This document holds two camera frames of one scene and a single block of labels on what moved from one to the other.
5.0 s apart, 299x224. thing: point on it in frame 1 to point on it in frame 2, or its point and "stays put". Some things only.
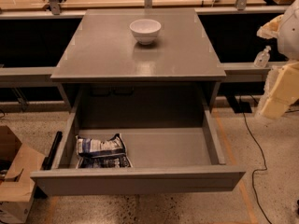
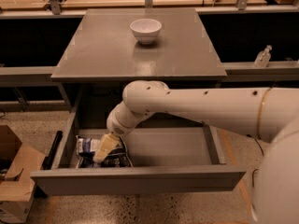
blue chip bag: [95, 154] stays put
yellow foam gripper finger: [281, 90] to [108, 143]
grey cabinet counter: [106, 69] stays put
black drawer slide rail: [48, 161] stays put
